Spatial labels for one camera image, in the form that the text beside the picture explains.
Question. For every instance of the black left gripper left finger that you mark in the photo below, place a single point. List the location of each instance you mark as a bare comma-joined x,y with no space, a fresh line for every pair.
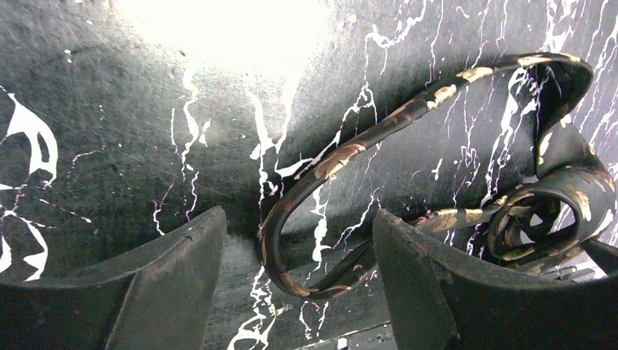
156,296

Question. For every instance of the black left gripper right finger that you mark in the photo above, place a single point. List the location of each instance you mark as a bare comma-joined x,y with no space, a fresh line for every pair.
441,298

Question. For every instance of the black gold floral tie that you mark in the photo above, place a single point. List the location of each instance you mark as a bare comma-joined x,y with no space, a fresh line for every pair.
573,199

